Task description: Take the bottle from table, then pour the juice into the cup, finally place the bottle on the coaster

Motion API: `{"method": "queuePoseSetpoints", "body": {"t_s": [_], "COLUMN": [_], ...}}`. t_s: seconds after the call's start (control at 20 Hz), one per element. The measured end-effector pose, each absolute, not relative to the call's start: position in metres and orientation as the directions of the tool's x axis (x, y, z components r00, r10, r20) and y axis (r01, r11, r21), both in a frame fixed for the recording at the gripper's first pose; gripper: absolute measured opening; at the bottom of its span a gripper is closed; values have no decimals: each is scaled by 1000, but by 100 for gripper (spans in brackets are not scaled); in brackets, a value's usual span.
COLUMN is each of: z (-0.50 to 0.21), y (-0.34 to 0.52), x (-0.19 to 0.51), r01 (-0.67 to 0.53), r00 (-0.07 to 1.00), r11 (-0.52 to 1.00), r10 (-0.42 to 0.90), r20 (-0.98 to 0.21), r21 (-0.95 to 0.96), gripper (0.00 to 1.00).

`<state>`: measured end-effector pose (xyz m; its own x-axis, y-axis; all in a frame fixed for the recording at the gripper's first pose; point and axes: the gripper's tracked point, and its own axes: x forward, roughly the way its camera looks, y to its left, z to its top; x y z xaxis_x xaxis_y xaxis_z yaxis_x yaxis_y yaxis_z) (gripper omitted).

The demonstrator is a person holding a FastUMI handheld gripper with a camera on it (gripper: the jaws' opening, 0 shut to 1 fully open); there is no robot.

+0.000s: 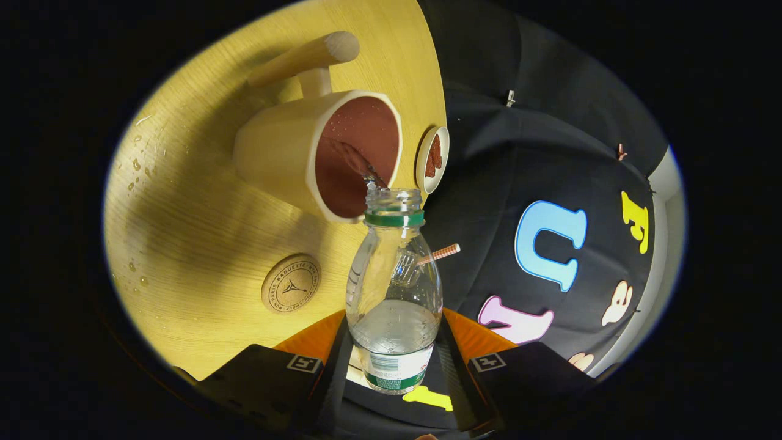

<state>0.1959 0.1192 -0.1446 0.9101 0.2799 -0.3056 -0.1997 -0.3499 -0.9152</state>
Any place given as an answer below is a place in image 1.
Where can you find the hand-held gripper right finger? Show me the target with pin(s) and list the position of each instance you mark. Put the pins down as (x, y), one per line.
(458, 385)

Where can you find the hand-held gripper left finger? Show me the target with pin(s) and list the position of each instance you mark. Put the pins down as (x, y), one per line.
(333, 385)

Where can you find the clear plastic juice bottle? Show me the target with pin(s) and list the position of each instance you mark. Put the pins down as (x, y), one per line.
(394, 318)

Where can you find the round cork coaster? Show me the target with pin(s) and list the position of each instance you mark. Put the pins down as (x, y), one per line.
(291, 283)

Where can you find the striped paper straw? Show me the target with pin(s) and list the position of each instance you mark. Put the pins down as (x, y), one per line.
(446, 251)

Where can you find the brown food piece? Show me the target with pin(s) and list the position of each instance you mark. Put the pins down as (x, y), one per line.
(431, 168)
(437, 148)

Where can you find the wooden table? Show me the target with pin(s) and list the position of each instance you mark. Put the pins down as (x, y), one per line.
(183, 214)

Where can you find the black backdrop cloth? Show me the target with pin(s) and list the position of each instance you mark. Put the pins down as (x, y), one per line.
(489, 153)

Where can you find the white round plate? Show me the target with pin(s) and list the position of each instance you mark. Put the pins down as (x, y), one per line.
(444, 143)

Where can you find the red clip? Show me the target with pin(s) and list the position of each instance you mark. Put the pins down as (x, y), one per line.
(621, 152)

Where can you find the silver clip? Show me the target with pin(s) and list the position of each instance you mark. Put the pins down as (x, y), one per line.
(511, 98)

